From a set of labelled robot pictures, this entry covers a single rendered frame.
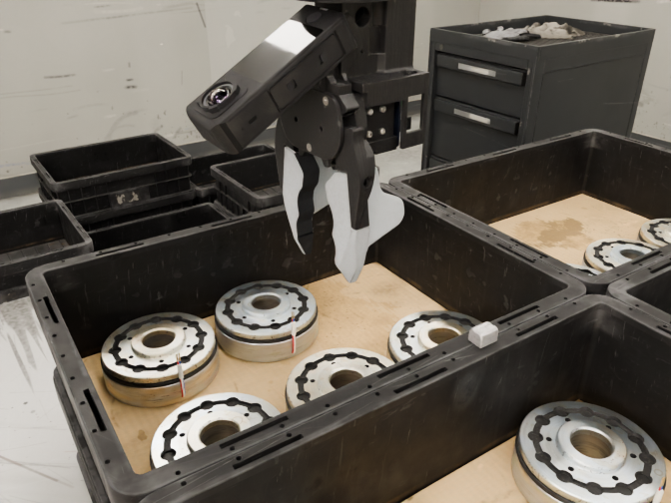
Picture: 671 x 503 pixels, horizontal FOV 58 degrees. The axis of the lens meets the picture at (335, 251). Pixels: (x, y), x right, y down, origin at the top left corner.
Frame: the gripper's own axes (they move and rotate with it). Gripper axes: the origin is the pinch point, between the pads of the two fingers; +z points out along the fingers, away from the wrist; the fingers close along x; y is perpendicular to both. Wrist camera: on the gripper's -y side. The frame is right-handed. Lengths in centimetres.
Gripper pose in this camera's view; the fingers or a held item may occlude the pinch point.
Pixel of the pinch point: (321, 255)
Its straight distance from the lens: 48.0
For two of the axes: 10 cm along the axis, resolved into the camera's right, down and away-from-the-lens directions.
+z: 0.0, 8.8, 4.7
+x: -6.1, -3.7, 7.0
